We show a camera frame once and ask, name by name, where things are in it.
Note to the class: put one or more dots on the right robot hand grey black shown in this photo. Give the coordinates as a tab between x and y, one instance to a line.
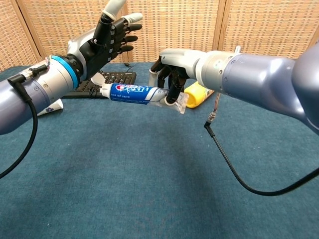
179	59

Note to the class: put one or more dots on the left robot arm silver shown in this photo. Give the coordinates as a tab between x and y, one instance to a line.
49	82

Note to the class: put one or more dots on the blue white toothpaste tube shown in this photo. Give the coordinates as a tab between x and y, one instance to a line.
129	93

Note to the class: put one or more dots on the white paper cup blue print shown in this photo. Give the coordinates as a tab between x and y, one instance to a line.
53	108

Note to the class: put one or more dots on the yellow plastic bottle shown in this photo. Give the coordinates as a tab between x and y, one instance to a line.
197	95

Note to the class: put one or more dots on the woven bamboo screen panel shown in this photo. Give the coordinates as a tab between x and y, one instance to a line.
269	25
172	25
12	37
62	20

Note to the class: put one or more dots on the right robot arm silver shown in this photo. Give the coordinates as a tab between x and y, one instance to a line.
261	74

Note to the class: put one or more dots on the left robot hand grey black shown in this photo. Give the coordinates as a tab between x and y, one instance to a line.
97	54

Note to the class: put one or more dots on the black computer keyboard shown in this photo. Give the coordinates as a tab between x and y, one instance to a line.
119	77

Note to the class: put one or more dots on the blue tablecloth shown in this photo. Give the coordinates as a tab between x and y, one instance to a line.
124	174

